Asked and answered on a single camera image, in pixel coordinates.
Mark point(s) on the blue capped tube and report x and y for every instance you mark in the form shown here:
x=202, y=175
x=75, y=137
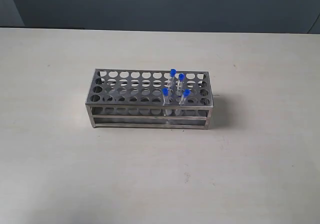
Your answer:
x=166, y=101
x=180, y=82
x=171, y=78
x=181, y=101

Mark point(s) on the stainless steel test tube rack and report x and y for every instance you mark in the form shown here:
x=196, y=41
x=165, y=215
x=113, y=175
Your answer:
x=134, y=99

